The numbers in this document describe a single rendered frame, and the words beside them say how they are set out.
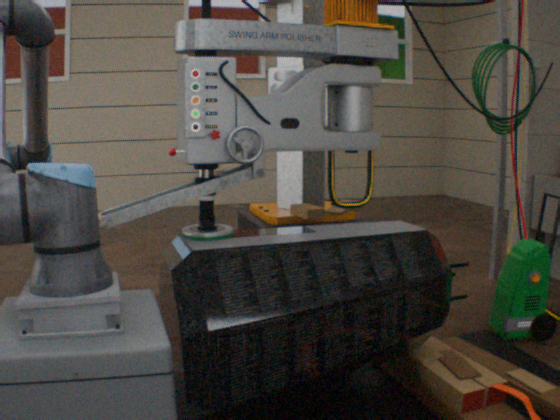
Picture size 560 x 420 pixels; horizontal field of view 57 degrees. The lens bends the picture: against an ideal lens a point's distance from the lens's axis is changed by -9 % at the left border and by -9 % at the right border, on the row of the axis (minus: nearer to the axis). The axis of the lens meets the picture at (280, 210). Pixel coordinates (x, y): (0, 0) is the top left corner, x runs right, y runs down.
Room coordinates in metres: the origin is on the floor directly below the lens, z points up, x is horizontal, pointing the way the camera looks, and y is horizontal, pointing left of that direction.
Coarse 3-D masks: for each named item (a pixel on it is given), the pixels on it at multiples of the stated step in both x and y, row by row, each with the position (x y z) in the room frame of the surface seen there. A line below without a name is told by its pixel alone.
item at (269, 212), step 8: (256, 208) 3.12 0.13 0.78; (264, 208) 3.12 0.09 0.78; (272, 208) 3.12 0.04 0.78; (328, 208) 3.12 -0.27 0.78; (264, 216) 2.94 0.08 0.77; (272, 216) 2.86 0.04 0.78; (280, 216) 2.86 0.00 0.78; (288, 216) 2.86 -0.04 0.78; (296, 216) 2.87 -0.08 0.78; (328, 216) 2.92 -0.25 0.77; (336, 216) 2.93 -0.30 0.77; (344, 216) 2.94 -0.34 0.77; (352, 216) 2.96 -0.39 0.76; (272, 224) 2.85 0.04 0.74; (280, 224) 2.84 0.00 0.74; (288, 224) 2.86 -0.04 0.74
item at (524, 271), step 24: (528, 240) 3.18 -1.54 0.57; (552, 240) 2.97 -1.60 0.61; (504, 264) 3.17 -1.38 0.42; (528, 264) 2.95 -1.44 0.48; (504, 288) 3.06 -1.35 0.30; (528, 288) 2.95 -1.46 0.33; (504, 312) 2.98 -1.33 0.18; (528, 312) 2.95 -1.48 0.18; (504, 336) 2.98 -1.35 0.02; (528, 336) 2.98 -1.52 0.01
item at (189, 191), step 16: (224, 176) 2.25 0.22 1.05; (240, 176) 2.27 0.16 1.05; (160, 192) 2.26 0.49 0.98; (176, 192) 2.18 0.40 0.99; (192, 192) 2.20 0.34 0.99; (208, 192) 2.22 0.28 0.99; (112, 208) 2.19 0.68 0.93; (128, 208) 2.11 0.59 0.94; (144, 208) 2.13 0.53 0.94; (160, 208) 2.15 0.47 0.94; (112, 224) 2.08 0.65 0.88
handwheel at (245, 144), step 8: (240, 128) 2.16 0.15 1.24; (248, 128) 2.17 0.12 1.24; (232, 136) 2.15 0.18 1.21; (256, 136) 2.19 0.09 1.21; (240, 144) 2.17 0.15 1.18; (248, 144) 2.17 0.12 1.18; (264, 144) 2.20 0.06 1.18; (232, 152) 2.15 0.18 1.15; (240, 160) 2.16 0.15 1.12; (248, 160) 2.17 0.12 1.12
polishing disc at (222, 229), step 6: (186, 228) 2.28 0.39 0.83; (192, 228) 2.28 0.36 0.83; (222, 228) 2.28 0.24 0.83; (228, 228) 2.28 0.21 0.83; (186, 234) 2.21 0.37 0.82; (192, 234) 2.19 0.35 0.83; (198, 234) 2.18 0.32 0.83; (204, 234) 2.17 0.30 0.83; (210, 234) 2.18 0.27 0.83; (216, 234) 2.19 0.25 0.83; (222, 234) 2.20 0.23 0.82
